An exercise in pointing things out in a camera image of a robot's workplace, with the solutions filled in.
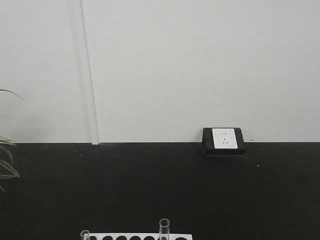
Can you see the tall clear test tube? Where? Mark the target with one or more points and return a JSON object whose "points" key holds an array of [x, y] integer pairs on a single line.
{"points": [[164, 229]]}

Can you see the white wall cable duct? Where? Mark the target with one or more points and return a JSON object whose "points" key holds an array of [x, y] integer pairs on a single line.
{"points": [[88, 85]]}

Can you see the white test tube rack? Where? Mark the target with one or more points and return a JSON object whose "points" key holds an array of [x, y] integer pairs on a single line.
{"points": [[137, 236]]}

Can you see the white wall power socket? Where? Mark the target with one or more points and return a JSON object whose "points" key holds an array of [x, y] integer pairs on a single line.
{"points": [[224, 138]]}

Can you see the short clear test tube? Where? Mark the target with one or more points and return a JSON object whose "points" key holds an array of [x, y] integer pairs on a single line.
{"points": [[85, 235]]}

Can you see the black socket mounting box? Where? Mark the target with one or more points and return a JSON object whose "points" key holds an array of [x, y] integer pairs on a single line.
{"points": [[208, 145]]}

